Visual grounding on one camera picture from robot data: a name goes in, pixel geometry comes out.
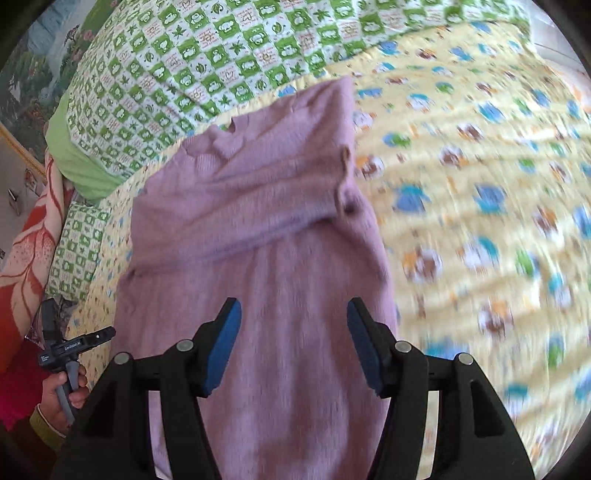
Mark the person's left forearm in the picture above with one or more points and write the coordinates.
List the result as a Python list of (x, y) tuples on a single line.
[(23, 406)]

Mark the purple knitted sweater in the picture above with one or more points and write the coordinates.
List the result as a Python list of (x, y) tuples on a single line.
[(258, 258)]

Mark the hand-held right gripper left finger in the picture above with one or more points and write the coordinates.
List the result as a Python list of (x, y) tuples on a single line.
[(224, 341)]

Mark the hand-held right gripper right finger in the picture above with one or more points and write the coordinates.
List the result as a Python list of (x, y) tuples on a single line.
[(364, 341)]

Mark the green checked pillow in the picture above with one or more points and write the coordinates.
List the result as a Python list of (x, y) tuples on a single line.
[(78, 249)]

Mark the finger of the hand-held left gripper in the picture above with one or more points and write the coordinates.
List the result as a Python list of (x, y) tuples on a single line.
[(99, 336), (50, 323)]

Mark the yellow bear print bed sheet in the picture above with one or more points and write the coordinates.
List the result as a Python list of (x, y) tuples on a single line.
[(461, 207)]

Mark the person's left hand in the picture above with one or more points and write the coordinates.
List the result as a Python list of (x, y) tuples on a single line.
[(51, 397)]

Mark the red floral blanket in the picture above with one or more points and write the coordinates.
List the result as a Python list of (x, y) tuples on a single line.
[(27, 267)]

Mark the framed landscape wall poster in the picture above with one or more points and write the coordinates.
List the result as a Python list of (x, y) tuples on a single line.
[(41, 69)]

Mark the green checked quilt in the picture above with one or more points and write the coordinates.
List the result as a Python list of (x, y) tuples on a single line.
[(207, 60)]

